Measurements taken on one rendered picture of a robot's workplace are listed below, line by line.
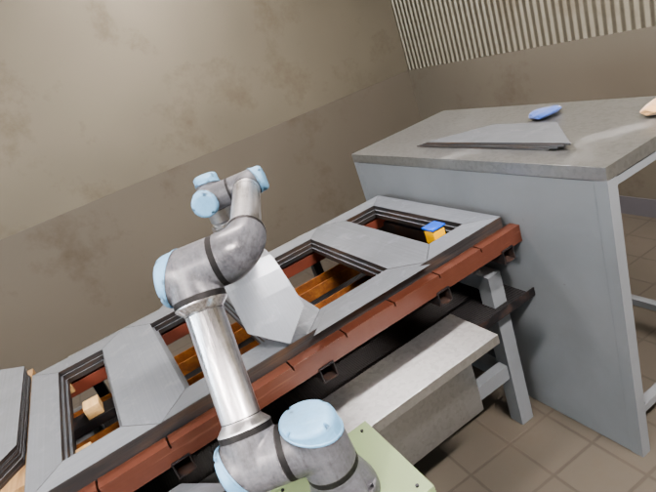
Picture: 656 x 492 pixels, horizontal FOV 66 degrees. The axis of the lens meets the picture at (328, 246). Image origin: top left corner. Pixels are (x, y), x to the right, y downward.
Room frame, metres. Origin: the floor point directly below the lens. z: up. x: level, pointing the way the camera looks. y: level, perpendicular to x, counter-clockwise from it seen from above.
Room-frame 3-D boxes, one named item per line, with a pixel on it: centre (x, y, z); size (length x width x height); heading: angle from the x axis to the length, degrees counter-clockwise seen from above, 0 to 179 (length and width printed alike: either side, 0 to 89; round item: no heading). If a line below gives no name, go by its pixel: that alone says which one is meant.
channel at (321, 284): (1.78, 0.35, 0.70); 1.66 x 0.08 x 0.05; 112
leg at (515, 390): (1.57, -0.50, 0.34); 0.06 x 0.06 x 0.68; 22
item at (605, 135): (1.94, -0.78, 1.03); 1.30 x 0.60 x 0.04; 22
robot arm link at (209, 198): (1.44, 0.27, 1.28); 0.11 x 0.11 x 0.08; 87
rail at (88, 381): (1.91, 0.40, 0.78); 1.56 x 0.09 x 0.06; 112
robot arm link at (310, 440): (0.84, 0.16, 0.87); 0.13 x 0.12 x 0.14; 87
